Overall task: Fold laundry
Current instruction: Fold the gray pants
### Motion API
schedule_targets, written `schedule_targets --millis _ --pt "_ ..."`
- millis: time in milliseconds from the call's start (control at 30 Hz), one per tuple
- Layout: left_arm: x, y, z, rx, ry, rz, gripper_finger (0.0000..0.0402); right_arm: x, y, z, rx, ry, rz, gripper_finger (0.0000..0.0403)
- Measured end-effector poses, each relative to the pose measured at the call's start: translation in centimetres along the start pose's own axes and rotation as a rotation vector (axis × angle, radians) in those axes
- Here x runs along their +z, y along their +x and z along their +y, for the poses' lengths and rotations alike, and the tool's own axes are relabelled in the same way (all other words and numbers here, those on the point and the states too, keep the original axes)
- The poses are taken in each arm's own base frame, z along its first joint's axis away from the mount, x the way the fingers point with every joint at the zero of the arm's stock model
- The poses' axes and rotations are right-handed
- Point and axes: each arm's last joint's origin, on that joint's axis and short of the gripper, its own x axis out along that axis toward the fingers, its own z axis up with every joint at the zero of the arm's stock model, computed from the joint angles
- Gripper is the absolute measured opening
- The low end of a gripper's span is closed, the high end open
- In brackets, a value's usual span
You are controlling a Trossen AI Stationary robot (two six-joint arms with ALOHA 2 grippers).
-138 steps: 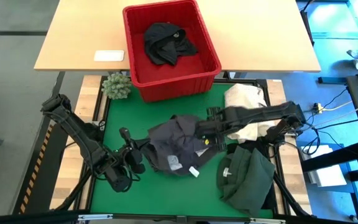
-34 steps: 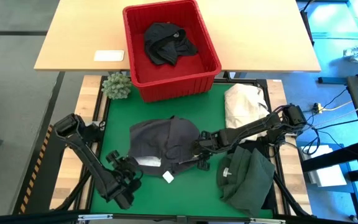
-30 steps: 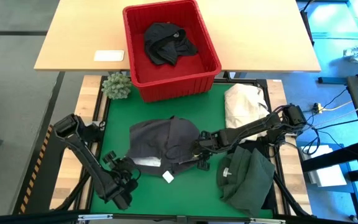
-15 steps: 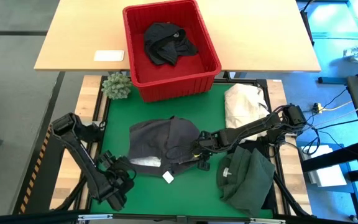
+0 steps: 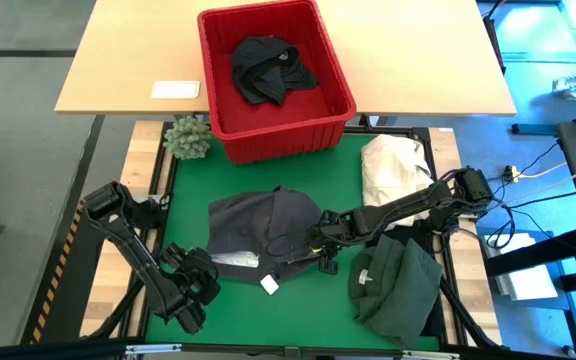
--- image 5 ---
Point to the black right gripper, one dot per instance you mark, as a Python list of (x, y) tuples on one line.
[(338, 229)]

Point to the white box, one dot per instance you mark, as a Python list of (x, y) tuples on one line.
[(528, 285)]

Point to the white garment label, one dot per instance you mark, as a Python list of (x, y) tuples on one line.
[(270, 284)]

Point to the wooden side board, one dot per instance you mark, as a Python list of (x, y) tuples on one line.
[(140, 155), (445, 150)]

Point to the light wooden desk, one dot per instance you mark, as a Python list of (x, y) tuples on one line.
[(118, 50)]

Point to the grey garment tag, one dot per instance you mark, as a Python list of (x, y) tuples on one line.
[(365, 276)]

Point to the black table frame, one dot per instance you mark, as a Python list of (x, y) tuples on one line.
[(165, 170)]

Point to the artificial green potted plant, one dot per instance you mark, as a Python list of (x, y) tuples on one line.
[(188, 137)]

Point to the silver frame bracket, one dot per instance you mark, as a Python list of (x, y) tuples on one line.
[(153, 349), (430, 355)]

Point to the dark green garment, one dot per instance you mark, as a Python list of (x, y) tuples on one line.
[(398, 295)]

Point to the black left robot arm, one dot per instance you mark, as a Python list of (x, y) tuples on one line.
[(128, 245)]

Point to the cream garment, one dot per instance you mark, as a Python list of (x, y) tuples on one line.
[(393, 170)]

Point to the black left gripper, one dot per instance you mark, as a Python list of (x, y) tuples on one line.
[(195, 277)]

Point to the red plastic bin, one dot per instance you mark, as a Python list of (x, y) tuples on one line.
[(278, 135)]

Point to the black desk foot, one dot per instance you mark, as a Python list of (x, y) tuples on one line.
[(533, 129)]

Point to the dark grey garment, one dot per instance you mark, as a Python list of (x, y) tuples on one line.
[(248, 220)]

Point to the black hazard-striped plate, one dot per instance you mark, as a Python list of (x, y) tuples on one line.
[(63, 280)]

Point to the black garment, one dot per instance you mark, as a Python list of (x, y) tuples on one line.
[(415, 234)]

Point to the black shorts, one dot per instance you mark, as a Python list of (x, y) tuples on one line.
[(263, 70)]

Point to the white rectangular pad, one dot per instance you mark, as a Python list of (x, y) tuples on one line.
[(175, 89)]

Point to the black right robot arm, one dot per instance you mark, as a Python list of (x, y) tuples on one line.
[(418, 202)]

